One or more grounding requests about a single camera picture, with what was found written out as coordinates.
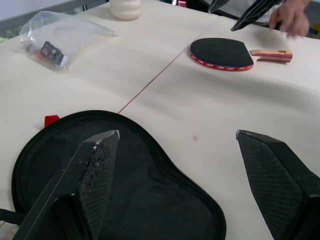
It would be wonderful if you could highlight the black zippered paddle case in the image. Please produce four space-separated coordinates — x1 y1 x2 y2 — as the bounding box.
0 109 228 240

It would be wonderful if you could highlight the black table tennis paddle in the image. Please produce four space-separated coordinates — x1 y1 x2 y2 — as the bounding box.
189 37 294 72

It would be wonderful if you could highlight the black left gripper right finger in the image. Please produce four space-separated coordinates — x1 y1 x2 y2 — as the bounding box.
235 129 320 240

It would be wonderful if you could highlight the clear plastic bag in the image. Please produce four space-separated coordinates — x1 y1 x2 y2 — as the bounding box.
19 11 119 74

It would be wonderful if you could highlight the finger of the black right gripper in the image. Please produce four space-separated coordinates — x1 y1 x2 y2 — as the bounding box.
207 0 231 14
230 0 314 32

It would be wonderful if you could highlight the white plastic bottle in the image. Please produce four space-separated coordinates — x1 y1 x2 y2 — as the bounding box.
109 0 142 21

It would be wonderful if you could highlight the person's bare hand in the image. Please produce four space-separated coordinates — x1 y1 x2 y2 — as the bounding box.
269 2 311 40

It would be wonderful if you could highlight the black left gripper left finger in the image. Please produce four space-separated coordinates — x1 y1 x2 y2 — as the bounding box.
14 129 121 240

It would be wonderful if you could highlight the small black box with label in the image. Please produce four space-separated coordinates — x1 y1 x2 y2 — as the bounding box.
39 40 68 68

